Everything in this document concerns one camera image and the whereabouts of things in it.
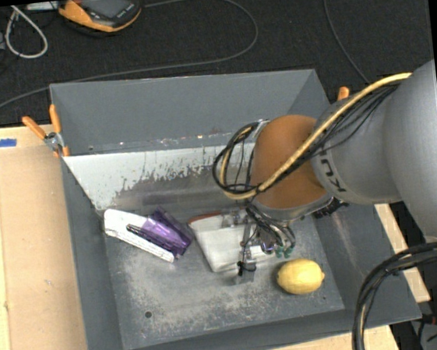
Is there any white box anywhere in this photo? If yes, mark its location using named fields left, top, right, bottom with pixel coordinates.
left=186, top=206, right=270, bottom=276

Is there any brown cardboard board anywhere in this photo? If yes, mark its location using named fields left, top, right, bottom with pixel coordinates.
left=0, top=140, right=90, bottom=350

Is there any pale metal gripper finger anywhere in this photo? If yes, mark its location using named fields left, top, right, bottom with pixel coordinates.
left=234, top=246, right=259, bottom=275
left=234, top=269, right=256, bottom=286

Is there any grey metal bin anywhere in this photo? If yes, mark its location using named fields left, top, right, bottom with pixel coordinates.
left=48, top=44, right=426, bottom=350

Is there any white and purple packet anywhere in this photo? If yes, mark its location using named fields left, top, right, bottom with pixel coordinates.
left=102, top=200, right=198, bottom=270

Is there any yellow lemon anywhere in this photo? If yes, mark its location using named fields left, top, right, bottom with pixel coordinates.
left=274, top=256, right=328, bottom=298

